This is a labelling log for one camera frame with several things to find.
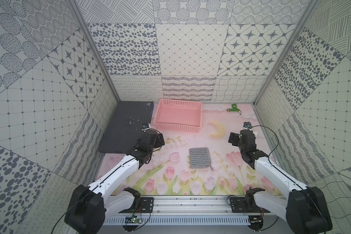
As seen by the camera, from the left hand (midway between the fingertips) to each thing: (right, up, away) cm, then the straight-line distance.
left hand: (151, 133), depth 84 cm
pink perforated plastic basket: (+11, +11, +30) cm, 33 cm away
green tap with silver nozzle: (+61, +15, +30) cm, 69 cm away
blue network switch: (-21, +3, +17) cm, 27 cm away
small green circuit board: (-6, -41, -14) cm, 44 cm away
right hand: (+54, -2, +3) cm, 54 cm away
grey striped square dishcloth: (+29, -16, +4) cm, 33 cm away
